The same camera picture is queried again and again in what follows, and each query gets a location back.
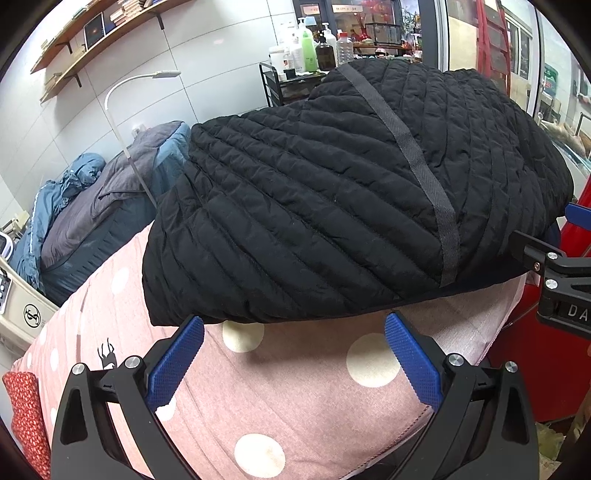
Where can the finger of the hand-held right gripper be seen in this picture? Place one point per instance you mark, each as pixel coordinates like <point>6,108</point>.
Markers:
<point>531,251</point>
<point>579,214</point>

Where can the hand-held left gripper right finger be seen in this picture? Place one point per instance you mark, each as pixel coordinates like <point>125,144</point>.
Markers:
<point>413,364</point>

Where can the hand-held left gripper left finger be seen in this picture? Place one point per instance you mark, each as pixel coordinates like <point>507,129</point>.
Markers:
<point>178,360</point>

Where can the black quilted jacket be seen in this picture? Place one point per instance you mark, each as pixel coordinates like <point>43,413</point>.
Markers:
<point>323,184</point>

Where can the red container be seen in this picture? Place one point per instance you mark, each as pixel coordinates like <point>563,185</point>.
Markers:
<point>521,369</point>

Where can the pink polka dot blanket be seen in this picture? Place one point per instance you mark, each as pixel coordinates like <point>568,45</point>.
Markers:
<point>286,383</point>

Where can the red floral cloth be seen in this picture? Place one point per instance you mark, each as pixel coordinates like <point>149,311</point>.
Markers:
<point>27,415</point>

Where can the beige appliance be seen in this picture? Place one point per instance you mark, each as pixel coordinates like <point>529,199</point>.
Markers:
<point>23,314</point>

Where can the dark grey padded garment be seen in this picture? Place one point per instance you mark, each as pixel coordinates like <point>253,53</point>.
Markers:
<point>106,203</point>

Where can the red metal rack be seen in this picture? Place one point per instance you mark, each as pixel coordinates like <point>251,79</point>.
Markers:
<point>491,46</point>

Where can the blue padded jacket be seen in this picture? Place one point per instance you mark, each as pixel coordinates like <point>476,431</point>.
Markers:
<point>46,207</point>

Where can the white floor lamp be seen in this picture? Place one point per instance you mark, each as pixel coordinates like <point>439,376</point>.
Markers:
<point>113,120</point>

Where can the glass tank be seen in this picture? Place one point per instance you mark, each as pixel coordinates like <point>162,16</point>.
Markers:
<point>385,32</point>

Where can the black metal cart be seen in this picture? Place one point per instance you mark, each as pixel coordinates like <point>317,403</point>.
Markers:
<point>272,87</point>

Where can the group of toiletry bottles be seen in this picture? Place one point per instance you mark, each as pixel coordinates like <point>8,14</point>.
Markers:
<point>307,50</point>

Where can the black framed picture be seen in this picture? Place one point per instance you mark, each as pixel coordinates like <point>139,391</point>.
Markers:
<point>93,30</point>

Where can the row of books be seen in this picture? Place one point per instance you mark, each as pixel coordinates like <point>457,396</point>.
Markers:
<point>129,11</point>

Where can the wooden wall shelf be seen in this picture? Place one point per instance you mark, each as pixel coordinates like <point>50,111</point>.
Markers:
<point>74,69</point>
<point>92,18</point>

